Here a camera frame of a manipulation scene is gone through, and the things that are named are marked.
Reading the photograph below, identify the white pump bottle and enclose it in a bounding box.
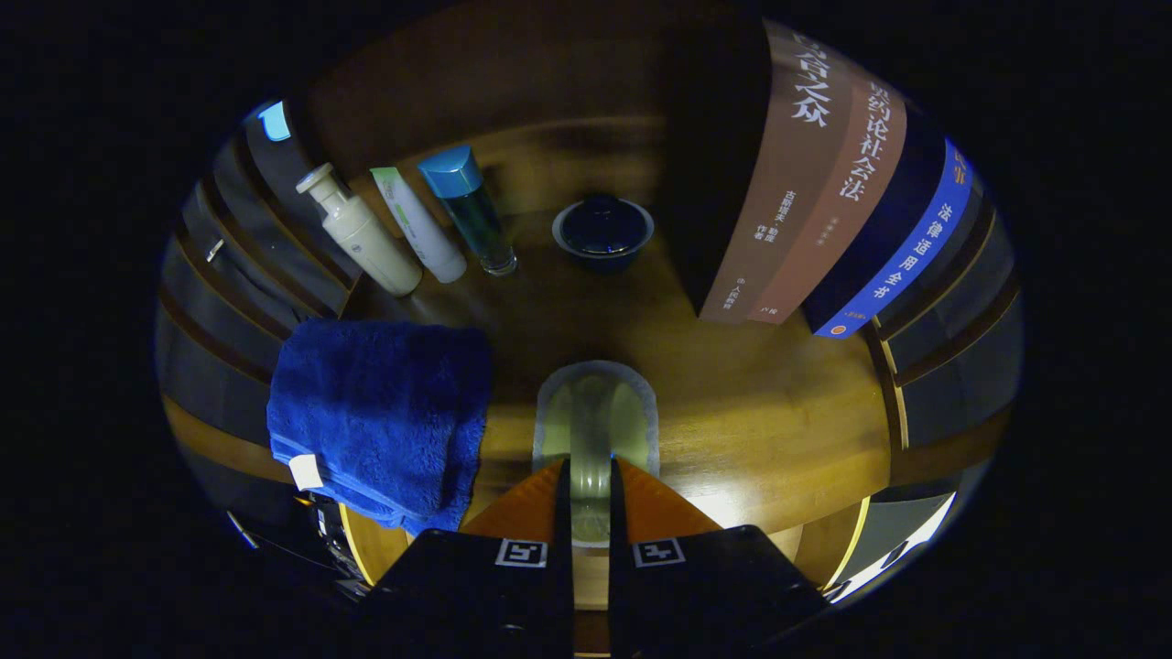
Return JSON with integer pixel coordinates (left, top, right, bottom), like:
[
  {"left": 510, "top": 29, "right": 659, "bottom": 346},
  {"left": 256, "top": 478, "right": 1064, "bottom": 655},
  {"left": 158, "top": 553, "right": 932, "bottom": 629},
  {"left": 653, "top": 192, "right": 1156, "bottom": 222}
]
[{"left": 295, "top": 163, "right": 424, "bottom": 297}]

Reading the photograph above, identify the blue book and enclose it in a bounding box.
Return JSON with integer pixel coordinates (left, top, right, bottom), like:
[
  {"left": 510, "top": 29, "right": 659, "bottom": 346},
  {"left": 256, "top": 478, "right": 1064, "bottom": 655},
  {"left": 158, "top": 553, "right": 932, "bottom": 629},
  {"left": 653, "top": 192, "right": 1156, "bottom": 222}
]
[{"left": 803, "top": 114, "right": 974, "bottom": 339}]

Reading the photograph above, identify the blue folded towel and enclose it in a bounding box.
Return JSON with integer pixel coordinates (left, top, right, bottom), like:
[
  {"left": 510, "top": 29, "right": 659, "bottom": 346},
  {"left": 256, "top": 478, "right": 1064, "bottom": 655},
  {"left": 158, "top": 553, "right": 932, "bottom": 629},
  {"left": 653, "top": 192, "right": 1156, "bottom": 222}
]
[{"left": 266, "top": 318, "right": 494, "bottom": 536}]

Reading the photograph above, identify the dark blue lidded teacup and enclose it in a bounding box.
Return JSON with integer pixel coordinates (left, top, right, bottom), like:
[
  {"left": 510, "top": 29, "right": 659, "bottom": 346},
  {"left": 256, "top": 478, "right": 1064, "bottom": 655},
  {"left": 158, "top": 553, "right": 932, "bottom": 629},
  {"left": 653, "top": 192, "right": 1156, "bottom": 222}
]
[{"left": 551, "top": 193, "right": 656, "bottom": 274}]

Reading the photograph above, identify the green scrubber with grey base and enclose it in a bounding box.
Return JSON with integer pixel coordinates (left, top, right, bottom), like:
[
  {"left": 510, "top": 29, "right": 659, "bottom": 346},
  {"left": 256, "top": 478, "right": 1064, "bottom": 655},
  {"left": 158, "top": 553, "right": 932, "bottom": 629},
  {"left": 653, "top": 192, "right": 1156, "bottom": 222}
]
[{"left": 533, "top": 360, "right": 660, "bottom": 550}]

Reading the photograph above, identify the brown book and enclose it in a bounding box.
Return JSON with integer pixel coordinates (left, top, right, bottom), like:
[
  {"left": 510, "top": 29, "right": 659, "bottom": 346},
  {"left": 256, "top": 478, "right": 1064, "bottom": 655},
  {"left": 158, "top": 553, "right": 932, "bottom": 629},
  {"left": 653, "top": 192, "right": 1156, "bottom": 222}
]
[
  {"left": 664, "top": 18, "right": 866, "bottom": 324},
  {"left": 746, "top": 78, "right": 909, "bottom": 325}
]

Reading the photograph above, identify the white green tube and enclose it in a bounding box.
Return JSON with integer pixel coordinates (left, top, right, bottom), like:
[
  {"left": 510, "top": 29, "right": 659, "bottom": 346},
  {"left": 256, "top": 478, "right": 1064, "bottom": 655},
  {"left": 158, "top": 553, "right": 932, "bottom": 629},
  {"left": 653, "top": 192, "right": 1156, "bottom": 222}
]
[{"left": 370, "top": 167, "right": 469, "bottom": 285}]

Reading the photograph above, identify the wooden cabinet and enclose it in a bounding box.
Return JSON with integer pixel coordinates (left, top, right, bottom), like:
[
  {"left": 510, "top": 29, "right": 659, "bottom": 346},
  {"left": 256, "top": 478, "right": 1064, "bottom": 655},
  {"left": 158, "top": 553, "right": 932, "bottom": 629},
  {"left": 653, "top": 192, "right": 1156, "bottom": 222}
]
[{"left": 156, "top": 5, "right": 1025, "bottom": 655}]

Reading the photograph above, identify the wooden countertop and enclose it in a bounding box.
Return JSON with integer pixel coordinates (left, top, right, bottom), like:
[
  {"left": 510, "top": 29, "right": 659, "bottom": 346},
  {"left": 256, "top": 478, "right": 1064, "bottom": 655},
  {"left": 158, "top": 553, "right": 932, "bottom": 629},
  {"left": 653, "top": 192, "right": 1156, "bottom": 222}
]
[{"left": 163, "top": 117, "right": 1013, "bottom": 587}]

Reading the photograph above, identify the black device with cables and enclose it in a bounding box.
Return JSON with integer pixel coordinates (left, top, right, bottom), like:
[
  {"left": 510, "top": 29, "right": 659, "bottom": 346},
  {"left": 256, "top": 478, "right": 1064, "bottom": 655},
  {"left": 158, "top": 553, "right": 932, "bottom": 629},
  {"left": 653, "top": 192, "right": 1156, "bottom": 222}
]
[{"left": 293, "top": 492, "right": 372, "bottom": 596}]

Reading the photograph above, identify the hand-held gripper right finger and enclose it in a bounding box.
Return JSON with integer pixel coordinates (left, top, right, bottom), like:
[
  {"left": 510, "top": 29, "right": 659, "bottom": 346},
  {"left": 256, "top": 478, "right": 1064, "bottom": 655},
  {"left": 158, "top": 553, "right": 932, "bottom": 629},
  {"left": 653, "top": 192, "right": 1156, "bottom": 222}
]
[{"left": 609, "top": 458, "right": 830, "bottom": 659}]

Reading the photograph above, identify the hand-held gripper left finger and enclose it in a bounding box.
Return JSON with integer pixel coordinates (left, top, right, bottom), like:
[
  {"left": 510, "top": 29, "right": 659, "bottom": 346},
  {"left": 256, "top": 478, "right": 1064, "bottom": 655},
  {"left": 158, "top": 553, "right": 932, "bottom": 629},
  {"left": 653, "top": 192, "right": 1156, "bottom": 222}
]
[{"left": 362, "top": 458, "right": 576, "bottom": 659}]

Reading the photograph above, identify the teal bottle with blue cap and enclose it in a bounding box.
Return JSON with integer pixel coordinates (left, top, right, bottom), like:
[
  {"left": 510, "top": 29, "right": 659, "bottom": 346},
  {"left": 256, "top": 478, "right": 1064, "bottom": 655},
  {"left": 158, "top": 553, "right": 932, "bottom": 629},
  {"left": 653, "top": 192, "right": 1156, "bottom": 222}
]
[{"left": 418, "top": 145, "right": 519, "bottom": 277}]

